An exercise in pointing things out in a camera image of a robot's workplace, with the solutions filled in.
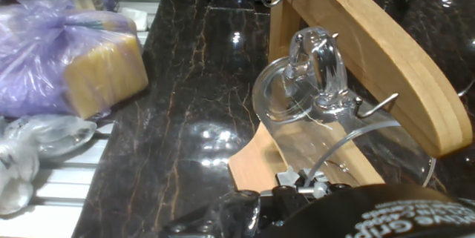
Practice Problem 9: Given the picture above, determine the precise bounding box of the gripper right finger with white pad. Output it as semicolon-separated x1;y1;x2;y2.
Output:
303;171;352;199

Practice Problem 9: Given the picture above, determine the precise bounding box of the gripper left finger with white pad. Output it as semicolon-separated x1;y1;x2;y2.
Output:
273;165;311;216

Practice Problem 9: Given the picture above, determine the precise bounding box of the clear glass cup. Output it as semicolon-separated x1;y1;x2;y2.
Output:
252;26;437;191

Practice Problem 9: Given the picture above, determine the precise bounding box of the wooden cup rack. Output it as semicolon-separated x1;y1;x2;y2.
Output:
227;0;475;194

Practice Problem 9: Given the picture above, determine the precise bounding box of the dark marble board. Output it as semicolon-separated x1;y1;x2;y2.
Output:
72;0;475;238

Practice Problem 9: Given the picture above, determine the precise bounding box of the small white block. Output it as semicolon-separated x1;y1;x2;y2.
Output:
128;7;149;31

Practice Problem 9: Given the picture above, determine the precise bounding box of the clear crumpled plastic bag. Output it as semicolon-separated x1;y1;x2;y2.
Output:
0;114;98;216

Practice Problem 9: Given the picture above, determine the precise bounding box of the purple bag yellow sponge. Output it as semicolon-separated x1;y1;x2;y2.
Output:
0;0;149;120

